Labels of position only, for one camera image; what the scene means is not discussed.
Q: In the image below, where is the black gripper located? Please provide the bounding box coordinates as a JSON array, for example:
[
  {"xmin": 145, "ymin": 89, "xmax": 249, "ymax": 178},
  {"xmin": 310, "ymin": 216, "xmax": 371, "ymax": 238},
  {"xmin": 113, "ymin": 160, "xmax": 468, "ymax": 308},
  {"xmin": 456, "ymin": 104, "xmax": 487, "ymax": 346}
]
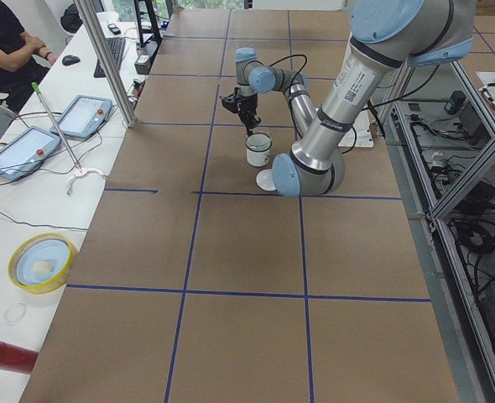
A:
[{"xmin": 220, "ymin": 86, "xmax": 261, "ymax": 136}]

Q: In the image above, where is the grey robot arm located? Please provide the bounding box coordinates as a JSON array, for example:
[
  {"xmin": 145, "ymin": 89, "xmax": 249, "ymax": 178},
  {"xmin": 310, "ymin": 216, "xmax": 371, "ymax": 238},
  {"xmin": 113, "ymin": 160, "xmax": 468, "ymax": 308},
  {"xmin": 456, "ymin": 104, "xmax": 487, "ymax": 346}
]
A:
[{"xmin": 221, "ymin": 0, "xmax": 476, "ymax": 197}]

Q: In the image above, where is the white enamel mug blue rim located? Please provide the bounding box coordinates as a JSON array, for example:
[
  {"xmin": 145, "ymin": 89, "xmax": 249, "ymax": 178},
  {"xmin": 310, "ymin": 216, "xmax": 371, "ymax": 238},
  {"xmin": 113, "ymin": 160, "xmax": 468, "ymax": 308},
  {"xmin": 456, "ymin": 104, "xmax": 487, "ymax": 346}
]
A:
[{"xmin": 246, "ymin": 147, "xmax": 271, "ymax": 167}]

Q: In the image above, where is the black keyboard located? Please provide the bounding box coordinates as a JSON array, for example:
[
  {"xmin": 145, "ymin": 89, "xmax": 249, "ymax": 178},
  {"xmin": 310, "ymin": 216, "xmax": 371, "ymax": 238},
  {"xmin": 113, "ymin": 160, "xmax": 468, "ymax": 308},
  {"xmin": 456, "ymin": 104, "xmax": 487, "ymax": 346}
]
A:
[{"xmin": 93, "ymin": 37, "xmax": 126, "ymax": 78}]

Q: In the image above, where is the far teach pendant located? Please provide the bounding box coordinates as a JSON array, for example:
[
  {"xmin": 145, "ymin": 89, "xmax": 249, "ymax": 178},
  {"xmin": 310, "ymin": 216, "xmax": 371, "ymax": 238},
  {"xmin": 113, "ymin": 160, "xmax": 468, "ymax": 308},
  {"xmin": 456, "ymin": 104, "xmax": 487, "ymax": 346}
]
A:
[{"xmin": 56, "ymin": 95, "xmax": 112, "ymax": 139}]

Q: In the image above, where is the teach pendant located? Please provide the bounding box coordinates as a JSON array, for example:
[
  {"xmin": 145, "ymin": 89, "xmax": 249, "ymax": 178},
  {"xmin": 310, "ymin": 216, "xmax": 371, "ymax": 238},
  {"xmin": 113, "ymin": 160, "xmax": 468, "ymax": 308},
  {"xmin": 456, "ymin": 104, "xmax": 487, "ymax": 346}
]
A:
[
  {"xmin": 56, "ymin": 95, "xmax": 112, "ymax": 139},
  {"xmin": 0, "ymin": 126, "xmax": 61, "ymax": 181}
]

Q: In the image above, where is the white plastic hook clip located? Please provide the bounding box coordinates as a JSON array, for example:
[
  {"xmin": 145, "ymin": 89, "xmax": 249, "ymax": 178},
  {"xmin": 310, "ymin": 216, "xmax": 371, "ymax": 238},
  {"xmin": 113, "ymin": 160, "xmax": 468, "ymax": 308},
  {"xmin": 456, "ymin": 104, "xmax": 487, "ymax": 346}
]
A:
[{"xmin": 66, "ymin": 167, "xmax": 107, "ymax": 196}]

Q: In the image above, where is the black computer mouse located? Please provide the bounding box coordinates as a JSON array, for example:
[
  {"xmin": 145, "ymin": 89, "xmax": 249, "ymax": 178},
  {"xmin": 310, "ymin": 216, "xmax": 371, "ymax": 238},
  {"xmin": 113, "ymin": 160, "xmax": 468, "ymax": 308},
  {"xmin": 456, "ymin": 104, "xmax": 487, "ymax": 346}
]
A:
[{"xmin": 61, "ymin": 55, "xmax": 81, "ymax": 66}]

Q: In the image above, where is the metal rod green tip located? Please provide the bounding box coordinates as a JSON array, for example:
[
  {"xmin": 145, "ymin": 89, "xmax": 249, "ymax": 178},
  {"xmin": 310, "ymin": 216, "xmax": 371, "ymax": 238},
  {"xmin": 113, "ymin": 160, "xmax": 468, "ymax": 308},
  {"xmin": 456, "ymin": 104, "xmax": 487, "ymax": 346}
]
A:
[{"xmin": 31, "ymin": 81, "xmax": 83, "ymax": 174}]

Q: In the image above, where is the near teach pendant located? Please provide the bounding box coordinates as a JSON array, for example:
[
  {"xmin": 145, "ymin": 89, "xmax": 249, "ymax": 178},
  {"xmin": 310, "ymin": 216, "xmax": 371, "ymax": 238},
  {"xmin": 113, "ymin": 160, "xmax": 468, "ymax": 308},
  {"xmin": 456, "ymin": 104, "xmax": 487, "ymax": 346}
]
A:
[{"xmin": 0, "ymin": 126, "xmax": 61, "ymax": 181}]

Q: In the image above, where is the yellow tape roll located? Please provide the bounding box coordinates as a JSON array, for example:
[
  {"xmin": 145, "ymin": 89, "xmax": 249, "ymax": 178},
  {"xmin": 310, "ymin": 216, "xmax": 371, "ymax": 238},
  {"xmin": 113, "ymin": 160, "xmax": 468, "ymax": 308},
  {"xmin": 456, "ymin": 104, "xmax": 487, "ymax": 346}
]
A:
[{"xmin": 8, "ymin": 233, "xmax": 78, "ymax": 295}]

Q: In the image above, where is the seated person black shirt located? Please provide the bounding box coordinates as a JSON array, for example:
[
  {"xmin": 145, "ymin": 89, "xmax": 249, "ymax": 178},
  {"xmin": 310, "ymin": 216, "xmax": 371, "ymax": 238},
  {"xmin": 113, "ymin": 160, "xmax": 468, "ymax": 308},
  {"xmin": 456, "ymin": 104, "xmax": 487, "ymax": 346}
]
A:
[{"xmin": 0, "ymin": 1, "xmax": 58, "ymax": 113}]

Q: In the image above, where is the red bottle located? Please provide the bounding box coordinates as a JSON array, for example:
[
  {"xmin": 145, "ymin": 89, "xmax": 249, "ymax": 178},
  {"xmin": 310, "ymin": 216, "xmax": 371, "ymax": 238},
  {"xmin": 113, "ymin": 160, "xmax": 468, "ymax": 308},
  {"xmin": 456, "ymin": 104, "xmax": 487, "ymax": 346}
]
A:
[{"xmin": 0, "ymin": 341, "xmax": 39, "ymax": 374}]

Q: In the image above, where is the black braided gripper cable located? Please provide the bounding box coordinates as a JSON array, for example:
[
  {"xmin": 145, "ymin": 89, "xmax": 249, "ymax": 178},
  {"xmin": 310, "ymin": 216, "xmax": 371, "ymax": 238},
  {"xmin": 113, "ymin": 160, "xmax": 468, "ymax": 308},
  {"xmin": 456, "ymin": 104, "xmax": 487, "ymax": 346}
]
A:
[{"xmin": 255, "ymin": 53, "xmax": 310, "ymax": 85}]

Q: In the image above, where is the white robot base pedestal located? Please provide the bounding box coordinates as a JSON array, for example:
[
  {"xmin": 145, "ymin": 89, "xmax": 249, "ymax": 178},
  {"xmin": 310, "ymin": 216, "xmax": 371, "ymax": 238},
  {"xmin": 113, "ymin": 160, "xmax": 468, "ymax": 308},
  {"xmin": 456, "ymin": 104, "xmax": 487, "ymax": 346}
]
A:
[{"xmin": 339, "ymin": 111, "xmax": 374, "ymax": 148}]

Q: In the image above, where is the aluminium frame post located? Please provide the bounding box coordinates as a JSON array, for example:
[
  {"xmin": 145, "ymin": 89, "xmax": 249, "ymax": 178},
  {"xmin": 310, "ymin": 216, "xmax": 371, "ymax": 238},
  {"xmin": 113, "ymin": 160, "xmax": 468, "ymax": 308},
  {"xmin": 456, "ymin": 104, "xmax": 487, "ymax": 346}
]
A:
[{"xmin": 74, "ymin": 0, "xmax": 137, "ymax": 128}]

